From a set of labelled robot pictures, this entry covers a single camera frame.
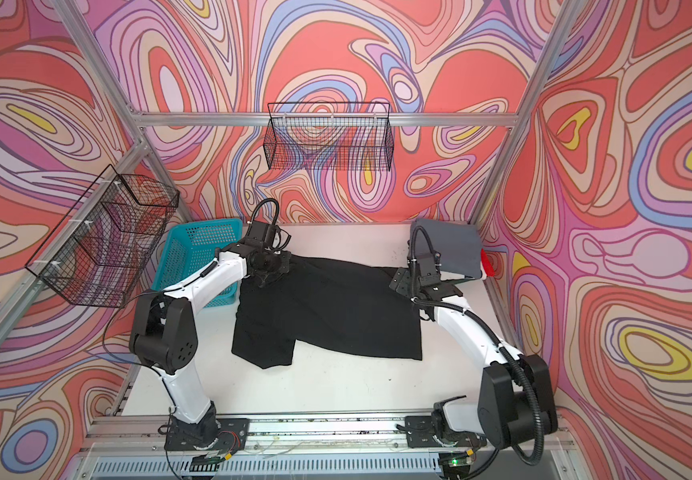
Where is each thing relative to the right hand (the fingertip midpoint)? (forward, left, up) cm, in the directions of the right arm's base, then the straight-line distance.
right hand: (410, 289), depth 88 cm
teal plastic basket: (+28, +80, -9) cm, 85 cm away
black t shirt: (-2, +19, -5) cm, 20 cm away
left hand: (+11, +36, +1) cm, 38 cm away
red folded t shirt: (+15, -32, -9) cm, 36 cm away
